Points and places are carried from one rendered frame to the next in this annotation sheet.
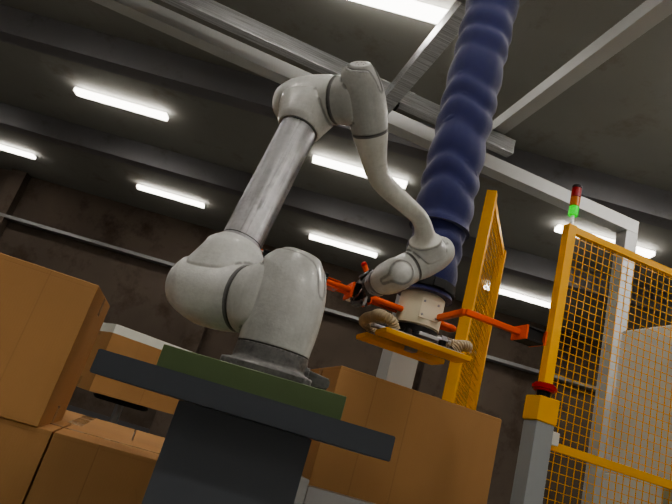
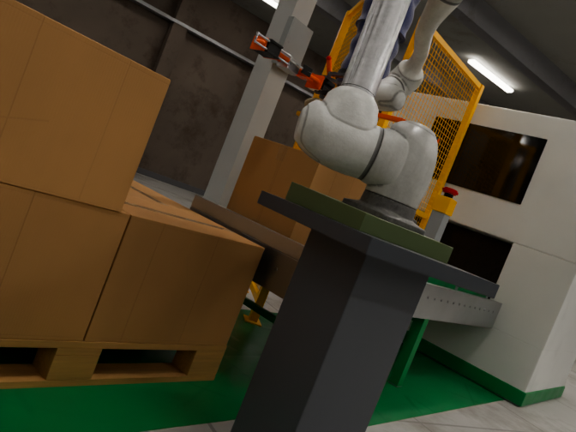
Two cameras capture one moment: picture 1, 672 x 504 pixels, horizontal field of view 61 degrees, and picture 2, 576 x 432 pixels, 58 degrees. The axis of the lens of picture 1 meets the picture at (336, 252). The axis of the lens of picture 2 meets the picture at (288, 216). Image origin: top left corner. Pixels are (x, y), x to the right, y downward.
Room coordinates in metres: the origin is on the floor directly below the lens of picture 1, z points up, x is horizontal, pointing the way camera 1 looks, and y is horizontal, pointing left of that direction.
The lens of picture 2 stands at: (0.16, 1.13, 0.77)
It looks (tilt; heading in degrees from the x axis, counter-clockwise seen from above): 3 degrees down; 324
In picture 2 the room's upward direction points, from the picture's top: 22 degrees clockwise
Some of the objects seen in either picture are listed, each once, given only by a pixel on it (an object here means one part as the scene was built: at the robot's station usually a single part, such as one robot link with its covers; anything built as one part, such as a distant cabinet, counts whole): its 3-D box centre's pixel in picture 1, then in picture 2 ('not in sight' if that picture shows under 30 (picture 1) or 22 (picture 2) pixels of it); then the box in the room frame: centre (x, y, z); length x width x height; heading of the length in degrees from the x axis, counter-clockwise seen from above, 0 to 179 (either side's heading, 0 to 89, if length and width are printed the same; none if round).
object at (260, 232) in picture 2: (274, 472); (245, 225); (1.97, -0.01, 0.58); 0.70 x 0.03 x 0.06; 13
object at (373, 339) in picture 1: (401, 345); not in sight; (2.15, -0.34, 1.13); 0.34 x 0.10 x 0.05; 104
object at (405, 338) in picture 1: (424, 341); not in sight; (1.97, -0.39, 1.13); 0.34 x 0.10 x 0.05; 104
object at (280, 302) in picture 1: (284, 299); (402, 161); (1.20, 0.08, 0.97); 0.18 x 0.16 x 0.22; 60
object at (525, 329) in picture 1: (529, 335); not in sight; (1.88, -0.72, 1.24); 0.09 x 0.08 x 0.05; 14
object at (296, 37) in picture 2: not in sight; (292, 46); (3.03, -0.53, 1.62); 0.20 x 0.05 x 0.30; 103
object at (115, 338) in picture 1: (134, 368); not in sight; (3.77, 1.02, 0.82); 0.60 x 0.40 x 0.40; 130
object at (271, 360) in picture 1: (278, 366); (391, 211); (1.19, 0.05, 0.83); 0.22 x 0.18 x 0.06; 92
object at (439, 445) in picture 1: (385, 449); (309, 206); (2.06, -0.36, 0.75); 0.60 x 0.40 x 0.40; 104
